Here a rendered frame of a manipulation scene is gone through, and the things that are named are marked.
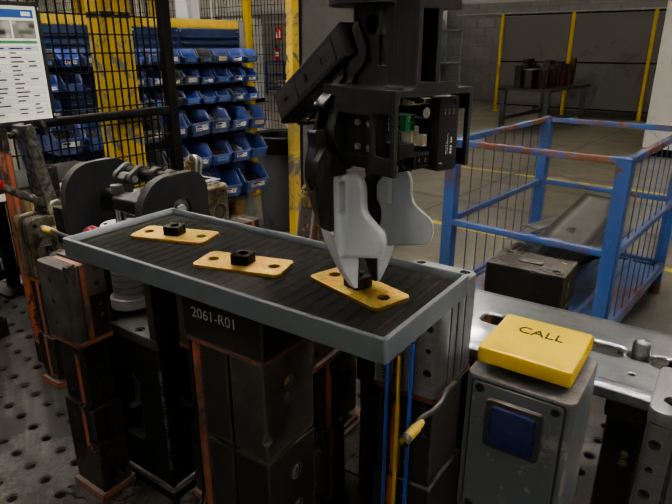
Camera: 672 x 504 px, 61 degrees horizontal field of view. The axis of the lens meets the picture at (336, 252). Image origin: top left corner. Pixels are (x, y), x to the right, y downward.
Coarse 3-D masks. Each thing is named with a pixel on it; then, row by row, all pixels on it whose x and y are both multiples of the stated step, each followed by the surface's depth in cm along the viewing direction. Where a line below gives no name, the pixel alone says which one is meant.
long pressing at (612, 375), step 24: (480, 312) 78; (504, 312) 78; (528, 312) 78; (552, 312) 78; (576, 312) 79; (480, 336) 72; (600, 336) 72; (624, 336) 72; (648, 336) 72; (600, 360) 66; (624, 360) 66; (600, 384) 61; (624, 384) 61; (648, 384) 62; (648, 408) 59
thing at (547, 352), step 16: (512, 320) 41; (528, 320) 41; (496, 336) 38; (512, 336) 38; (528, 336) 38; (544, 336) 38; (560, 336) 38; (576, 336) 38; (592, 336) 38; (480, 352) 37; (496, 352) 37; (512, 352) 36; (528, 352) 36; (544, 352) 36; (560, 352) 36; (576, 352) 36; (512, 368) 36; (528, 368) 36; (544, 368) 35; (560, 368) 35; (576, 368) 35; (560, 384) 35
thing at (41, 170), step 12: (36, 120) 103; (12, 132) 100; (24, 132) 100; (24, 144) 101; (36, 144) 102; (24, 156) 103; (36, 156) 102; (36, 168) 102; (36, 180) 104; (48, 180) 105; (36, 192) 106; (48, 192) 105
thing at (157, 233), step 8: (168, 224) 58; (176, 224) 59; (184, 224) 58; (136, 232) 59; (144, 232) 59; (152, 232) 59; (160, 232) 59; (168, 232) 58; (176, 232) 57; (184, 232) 59; (192, 232) 59; (200, 232) 59; (208, 232) 59; (216, 232) 59; (152, 240) 57; (160, 240) 57; (168, 240) 57; (176, 240) 56; (184, 240) 56; (192, 240) 56; (200, 240) 56; (208, 240) 57
